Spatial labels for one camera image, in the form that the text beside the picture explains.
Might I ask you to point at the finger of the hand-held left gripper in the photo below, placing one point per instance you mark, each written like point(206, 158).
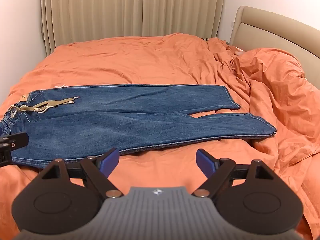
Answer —
point(17, 140)

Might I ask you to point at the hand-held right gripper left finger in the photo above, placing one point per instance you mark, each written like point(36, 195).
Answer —
point(111, 159)

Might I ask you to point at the blue denim pants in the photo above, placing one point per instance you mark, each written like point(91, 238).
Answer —
point(140, 115)

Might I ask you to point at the beige padded headboard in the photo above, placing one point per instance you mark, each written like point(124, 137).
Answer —
point(262, 22)

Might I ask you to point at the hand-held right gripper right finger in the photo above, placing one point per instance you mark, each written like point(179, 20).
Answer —
point(203, 160)

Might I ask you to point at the beige curtain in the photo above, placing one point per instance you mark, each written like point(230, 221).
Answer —
point(125, 10)

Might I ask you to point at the orange bed sheet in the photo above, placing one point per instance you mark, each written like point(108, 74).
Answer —
point(140, 57)

